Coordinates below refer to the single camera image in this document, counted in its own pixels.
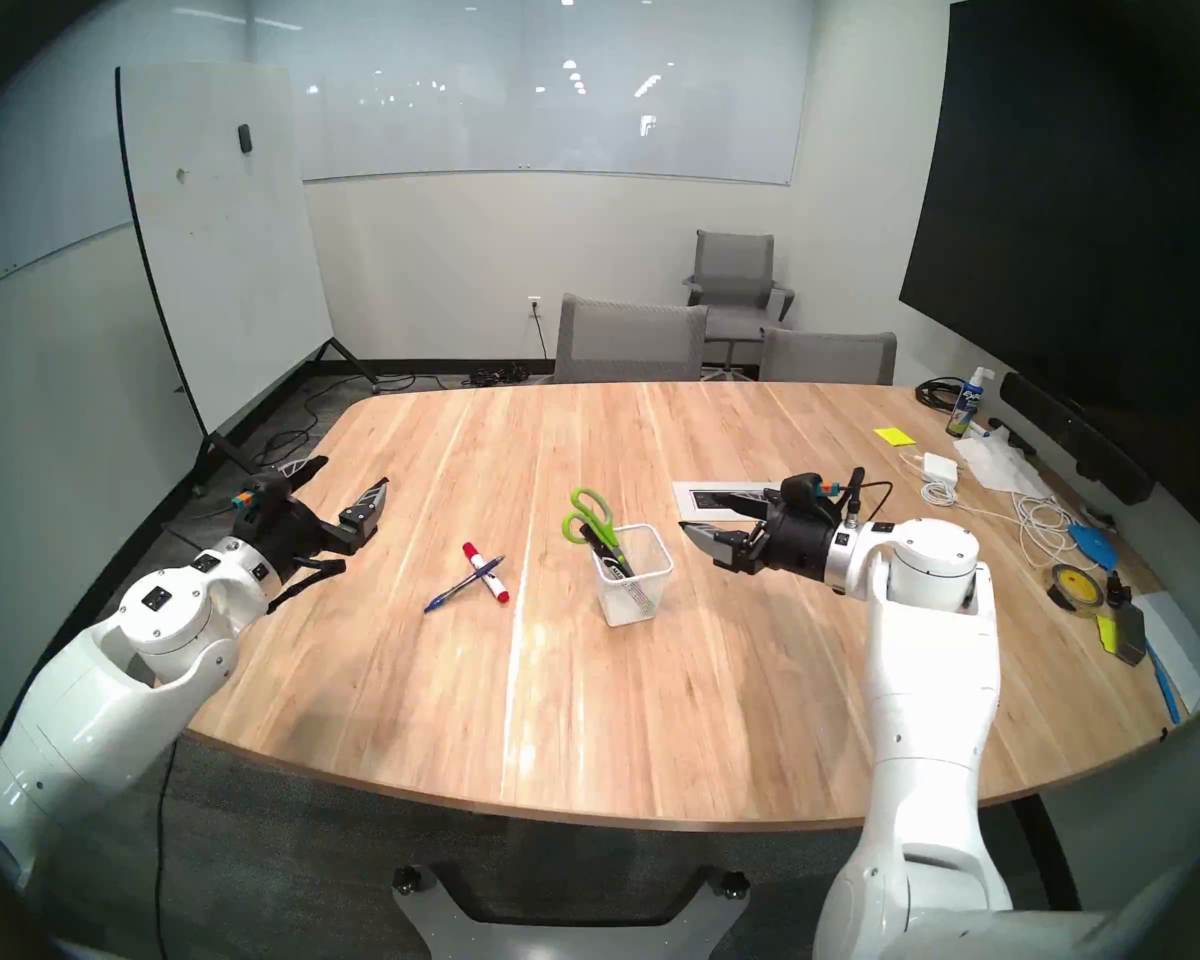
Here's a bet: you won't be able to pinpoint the blue stick tool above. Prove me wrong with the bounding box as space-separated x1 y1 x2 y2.
1145 648 1183 726

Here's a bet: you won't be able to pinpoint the grey mesh office chair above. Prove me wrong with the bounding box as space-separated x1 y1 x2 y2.
554 293 709 384
759 328 899 386

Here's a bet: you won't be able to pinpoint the white paper sheet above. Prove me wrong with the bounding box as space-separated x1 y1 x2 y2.
1130 591 1200 714

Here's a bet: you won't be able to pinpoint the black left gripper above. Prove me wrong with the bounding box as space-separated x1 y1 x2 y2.
245 456 391 609

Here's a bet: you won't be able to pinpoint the black video sound bar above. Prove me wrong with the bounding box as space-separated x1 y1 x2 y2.
1000 372 1154 506

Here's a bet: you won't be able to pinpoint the wide glass wall whiteboard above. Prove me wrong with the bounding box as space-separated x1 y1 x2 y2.
250 0 816 186

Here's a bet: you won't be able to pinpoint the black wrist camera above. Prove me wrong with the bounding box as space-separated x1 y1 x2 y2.
780 473 846 514
232 471 296 517

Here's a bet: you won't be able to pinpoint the large black wall screen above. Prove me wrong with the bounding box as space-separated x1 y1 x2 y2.
898 0 1200 509

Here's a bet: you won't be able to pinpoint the yellow and black pad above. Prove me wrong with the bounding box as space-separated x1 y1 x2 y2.
1095 603 1149 666

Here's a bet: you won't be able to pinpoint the white mesh pen holder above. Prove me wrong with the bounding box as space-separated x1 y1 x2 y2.
592 523 676 627

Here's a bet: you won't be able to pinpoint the black permanent marker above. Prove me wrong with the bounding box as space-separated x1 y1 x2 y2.
580 523 633 579

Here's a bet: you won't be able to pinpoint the green handled scissors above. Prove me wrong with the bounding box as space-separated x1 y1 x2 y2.
562 488 626 569

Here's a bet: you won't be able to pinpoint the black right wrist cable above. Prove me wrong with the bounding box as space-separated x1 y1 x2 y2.
843 466 896 529

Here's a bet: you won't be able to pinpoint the white charging cable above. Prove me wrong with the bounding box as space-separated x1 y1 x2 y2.
900 452 1086 569

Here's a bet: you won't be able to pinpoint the red capped whiteboard marker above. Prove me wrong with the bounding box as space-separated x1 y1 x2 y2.
462 541 511 605

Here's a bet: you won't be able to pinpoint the blue flat disc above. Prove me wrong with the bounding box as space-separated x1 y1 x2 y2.
1067 523 1121 571

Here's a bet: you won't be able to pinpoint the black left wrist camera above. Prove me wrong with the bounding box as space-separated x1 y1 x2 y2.
232 471 296 517

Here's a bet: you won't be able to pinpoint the rolling white whiteboard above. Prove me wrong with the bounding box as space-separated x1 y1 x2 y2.
115 64 376 497

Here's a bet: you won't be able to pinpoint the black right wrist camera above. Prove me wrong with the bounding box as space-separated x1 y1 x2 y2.
780 473 846 514

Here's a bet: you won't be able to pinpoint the whiteboard cleaner spray bottle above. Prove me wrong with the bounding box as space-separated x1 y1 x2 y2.
945 367 996 439

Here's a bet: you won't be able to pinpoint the yellow tape roll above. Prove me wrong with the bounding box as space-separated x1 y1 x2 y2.
1048 563 1107 614

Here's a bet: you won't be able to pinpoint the blue ballpoint pen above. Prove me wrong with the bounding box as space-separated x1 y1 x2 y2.
423 554 507 614

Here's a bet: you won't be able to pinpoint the grey office chair with armrests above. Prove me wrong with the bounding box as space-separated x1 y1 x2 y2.
683 230 796 374

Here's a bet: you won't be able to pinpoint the silver table power outlet panel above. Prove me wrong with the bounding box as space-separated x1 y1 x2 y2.
672 481 791 523

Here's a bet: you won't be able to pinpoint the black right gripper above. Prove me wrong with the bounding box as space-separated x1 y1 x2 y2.
678 493 851 581

